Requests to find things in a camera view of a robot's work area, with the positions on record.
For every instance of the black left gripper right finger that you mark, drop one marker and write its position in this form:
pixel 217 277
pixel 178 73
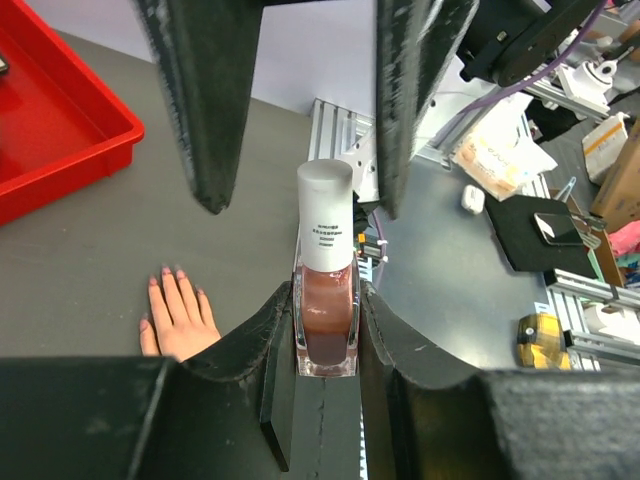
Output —
pixel 429 415

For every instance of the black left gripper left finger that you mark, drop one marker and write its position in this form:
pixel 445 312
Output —
pixel 226 413

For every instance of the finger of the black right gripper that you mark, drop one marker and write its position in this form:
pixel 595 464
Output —
pixel 205 51
pixel 416 41

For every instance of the pink nail polish bottle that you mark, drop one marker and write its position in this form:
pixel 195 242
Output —
pixel 326 312

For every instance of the white nail polish cap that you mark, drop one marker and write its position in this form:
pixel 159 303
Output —
pixel 325 199

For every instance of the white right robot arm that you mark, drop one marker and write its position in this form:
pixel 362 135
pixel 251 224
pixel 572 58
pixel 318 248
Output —
pixel 508 41

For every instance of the mannequin hand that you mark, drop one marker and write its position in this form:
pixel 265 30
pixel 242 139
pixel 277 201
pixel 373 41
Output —
pixel 181 323

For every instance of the yellow plaid sleeve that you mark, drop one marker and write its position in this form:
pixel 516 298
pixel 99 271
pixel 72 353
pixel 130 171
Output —
pixel 540 343

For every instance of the plastic packaged bag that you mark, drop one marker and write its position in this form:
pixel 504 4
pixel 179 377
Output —
pixel 501 162

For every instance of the red plastic bin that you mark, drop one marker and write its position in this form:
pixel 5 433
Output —
pixel 62 128

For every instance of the white earbuds case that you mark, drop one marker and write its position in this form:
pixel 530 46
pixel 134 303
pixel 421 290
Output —
pixel 473 199

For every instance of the black foam pad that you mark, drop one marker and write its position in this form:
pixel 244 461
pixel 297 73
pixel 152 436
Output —
pixel 538 235

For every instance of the black smartphone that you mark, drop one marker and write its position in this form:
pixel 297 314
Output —
pixel 566 230

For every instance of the cardboard box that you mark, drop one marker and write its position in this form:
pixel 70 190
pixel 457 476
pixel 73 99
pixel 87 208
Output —
pixel 618 199

